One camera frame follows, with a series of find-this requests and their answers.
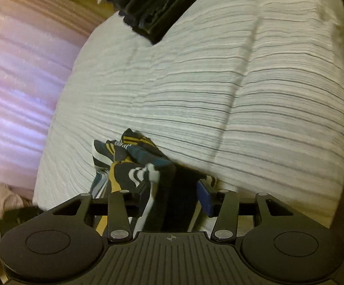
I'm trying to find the pink pillow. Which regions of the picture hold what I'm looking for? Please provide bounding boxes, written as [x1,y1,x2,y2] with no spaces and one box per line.
[0,182,34,212]

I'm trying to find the stack of folded dark clothes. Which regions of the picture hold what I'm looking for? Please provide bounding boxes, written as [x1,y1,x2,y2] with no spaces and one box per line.
[98,0,220,44]

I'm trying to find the striped knit sweater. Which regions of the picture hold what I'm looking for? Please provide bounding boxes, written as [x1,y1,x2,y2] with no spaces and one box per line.
[89,128,218,238]

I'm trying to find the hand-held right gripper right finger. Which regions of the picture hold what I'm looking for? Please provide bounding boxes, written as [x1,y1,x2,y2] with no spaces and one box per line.
[197,180,294,242]

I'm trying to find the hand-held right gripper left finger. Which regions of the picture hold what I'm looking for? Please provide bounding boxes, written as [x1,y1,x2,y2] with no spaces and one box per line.
[52,190,133,242]

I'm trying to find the striped bed sheet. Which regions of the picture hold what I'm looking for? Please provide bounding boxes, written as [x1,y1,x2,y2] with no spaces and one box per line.
[32,0,344,232]

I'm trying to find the pink curtain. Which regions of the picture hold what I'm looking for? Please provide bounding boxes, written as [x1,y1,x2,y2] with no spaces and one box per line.
[0,0,107,191]

